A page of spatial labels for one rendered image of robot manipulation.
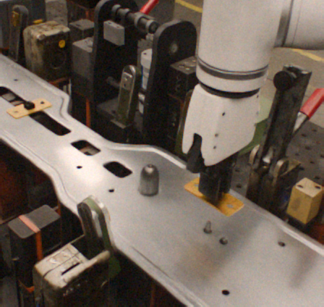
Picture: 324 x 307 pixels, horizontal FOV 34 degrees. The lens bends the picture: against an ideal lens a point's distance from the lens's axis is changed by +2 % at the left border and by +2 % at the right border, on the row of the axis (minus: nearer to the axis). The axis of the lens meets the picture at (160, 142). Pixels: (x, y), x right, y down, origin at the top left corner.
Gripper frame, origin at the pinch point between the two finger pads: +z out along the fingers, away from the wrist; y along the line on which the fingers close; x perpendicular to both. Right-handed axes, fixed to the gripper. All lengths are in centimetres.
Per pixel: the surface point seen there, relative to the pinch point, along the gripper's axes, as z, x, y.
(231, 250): 9.4, 4.8, 0.5
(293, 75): -11.5, 0.4, -14.9
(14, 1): -1, -76, -16
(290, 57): 109, -141, -276
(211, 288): 9.4, 7.2, 7.9
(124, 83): 2.1, -32.7, -12.6
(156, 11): 91, -234, -229
